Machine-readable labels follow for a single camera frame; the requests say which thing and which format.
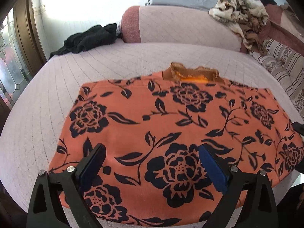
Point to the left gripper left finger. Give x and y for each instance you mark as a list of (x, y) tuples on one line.
[(45, 208)]

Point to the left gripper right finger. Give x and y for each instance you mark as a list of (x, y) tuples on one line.
[(259, 208)]

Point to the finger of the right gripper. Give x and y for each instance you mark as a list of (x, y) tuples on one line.
[(299, 128)]

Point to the orange black floral garment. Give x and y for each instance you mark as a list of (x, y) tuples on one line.
[(152, 128)]

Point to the striped floral blanket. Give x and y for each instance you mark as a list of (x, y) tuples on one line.
[(285, 67)]

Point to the pink quilted bed cover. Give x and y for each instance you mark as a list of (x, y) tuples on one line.
[(31, 132)]

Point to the dark red blanket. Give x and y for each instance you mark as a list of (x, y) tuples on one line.
[(287, 35)]

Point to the beige garment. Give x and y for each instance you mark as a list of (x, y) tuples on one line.
[(289, 16)]

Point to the cream brown patterned garment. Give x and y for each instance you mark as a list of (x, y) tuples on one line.
[(245, 18)]

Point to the pink cylindrical bolster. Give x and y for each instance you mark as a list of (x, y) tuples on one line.
[(171, 24)]

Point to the wooden glass door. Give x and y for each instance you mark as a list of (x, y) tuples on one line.
[(22, 54)]

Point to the black crumpled garment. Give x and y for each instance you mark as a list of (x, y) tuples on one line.
[(84, 41)]

